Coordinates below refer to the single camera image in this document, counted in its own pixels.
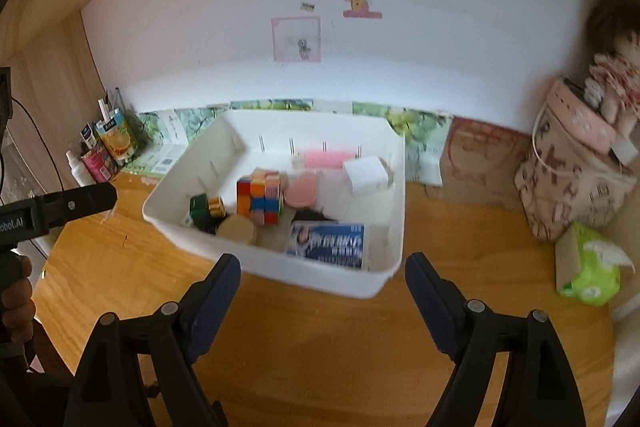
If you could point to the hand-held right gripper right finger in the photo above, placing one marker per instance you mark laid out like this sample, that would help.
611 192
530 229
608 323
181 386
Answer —
425 292

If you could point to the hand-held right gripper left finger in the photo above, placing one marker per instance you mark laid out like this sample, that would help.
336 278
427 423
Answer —
220 292

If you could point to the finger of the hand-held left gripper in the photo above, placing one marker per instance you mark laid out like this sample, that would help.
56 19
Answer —
80 202

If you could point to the round olive compact case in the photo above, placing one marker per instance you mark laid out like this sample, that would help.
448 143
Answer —
237 231

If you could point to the green bottle with gold cap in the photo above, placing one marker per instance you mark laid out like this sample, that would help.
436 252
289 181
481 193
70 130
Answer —
200 209

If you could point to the colourful puzzle cube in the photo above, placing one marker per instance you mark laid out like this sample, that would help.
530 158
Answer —
260 197

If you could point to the blue floss pick box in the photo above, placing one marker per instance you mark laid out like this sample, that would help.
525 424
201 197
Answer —
325 244

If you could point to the black power adapter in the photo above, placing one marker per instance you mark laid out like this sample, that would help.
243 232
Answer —
312 213

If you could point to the white plastic storage bin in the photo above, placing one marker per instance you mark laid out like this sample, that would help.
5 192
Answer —
220 167

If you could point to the white power adapter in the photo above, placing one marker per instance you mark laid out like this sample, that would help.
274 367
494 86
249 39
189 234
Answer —
367 177

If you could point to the pink correction tape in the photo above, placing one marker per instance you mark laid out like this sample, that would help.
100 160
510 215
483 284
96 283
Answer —
301 191

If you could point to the pink hair roller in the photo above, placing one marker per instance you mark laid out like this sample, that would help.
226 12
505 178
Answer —
327 158

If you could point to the person's left hand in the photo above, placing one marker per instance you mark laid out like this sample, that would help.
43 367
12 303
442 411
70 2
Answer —
17 302

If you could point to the white spray bottle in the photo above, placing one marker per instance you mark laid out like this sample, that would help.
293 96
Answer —
80 169

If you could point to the pink can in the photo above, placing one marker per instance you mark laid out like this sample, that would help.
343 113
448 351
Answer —
100 164

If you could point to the blue and white tube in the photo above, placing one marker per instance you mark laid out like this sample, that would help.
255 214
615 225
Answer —
88 136

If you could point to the white carton box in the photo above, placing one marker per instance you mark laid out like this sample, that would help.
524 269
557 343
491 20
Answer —
172 142

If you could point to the brown cartoon mat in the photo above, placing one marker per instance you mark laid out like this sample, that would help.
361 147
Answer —
475 157

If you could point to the green tissue pack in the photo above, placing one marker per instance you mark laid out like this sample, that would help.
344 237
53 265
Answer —
590 267

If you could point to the beige printed tote bag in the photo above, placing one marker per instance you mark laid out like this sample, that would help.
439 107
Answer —
565 192

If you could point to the person's black clothing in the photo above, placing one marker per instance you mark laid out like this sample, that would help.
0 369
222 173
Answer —
40 399

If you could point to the pink case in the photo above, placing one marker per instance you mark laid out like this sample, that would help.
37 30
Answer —
580 117

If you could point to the white charger block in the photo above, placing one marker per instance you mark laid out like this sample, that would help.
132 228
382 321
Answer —
622 149

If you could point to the rag doll in floral dress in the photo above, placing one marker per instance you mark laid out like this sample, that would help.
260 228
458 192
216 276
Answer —
615 77

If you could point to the pink square wall sticker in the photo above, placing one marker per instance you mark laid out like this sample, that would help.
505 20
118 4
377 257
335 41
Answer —
295 39

